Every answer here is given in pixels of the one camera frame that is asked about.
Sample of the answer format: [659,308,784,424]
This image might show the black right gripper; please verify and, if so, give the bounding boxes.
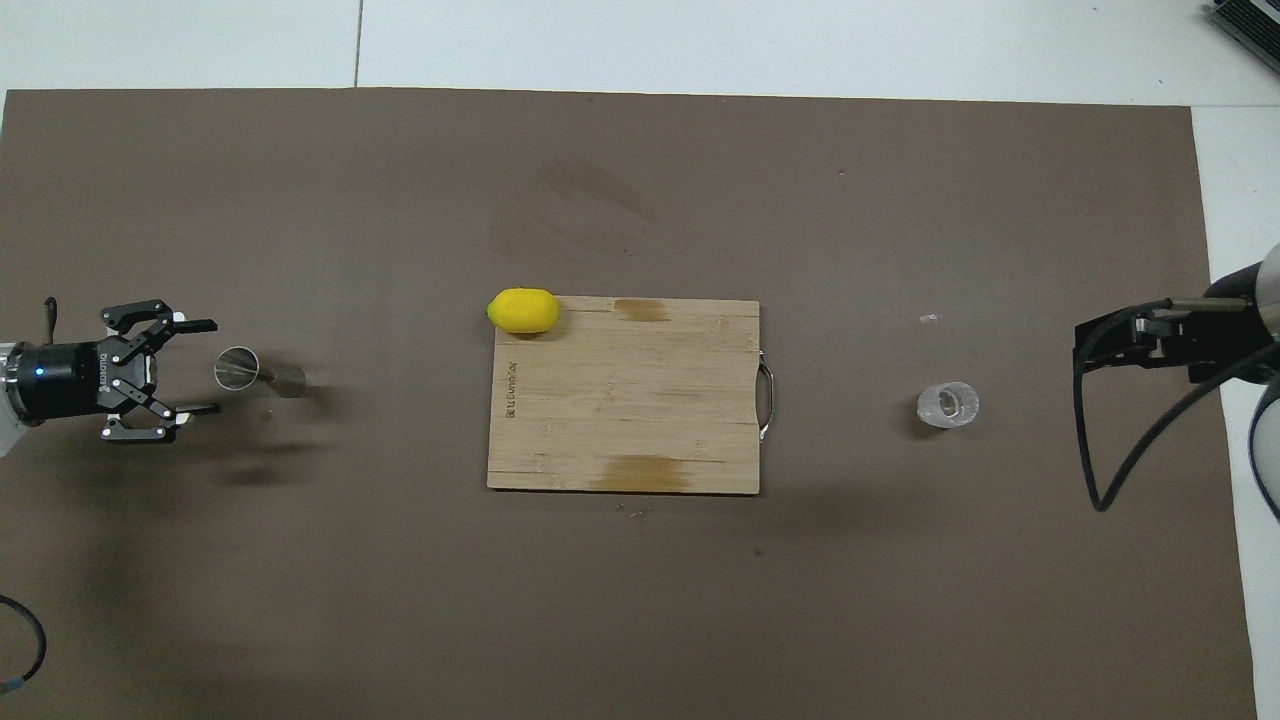
[1075,268,1280,383]

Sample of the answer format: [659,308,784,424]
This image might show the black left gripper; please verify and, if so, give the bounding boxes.
[20,298,221,443]

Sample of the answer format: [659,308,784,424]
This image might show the metal double cone jigger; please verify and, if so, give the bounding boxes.
[214,346,308,399]

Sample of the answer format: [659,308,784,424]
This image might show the small clear plastic cup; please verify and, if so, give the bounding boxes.
[917,380,981,429]

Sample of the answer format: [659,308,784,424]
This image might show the grey ribbed device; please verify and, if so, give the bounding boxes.
[1205,0,1280,61]

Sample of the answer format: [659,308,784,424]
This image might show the yellow lemon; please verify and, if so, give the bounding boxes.
[486,288,561,335]

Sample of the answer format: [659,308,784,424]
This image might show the wooden cutting board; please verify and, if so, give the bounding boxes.
[487,296,776,496]

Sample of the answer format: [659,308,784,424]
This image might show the brown paper table mat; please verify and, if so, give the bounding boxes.
[0,88,1259,720]

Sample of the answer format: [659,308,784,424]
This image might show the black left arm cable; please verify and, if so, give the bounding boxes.
[0,297,61,691]

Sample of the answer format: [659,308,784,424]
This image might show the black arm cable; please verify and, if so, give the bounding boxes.
[1072,300,1280,514]
[0,297,61,691]

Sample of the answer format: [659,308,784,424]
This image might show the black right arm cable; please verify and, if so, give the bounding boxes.
[1072,300,1280,514]

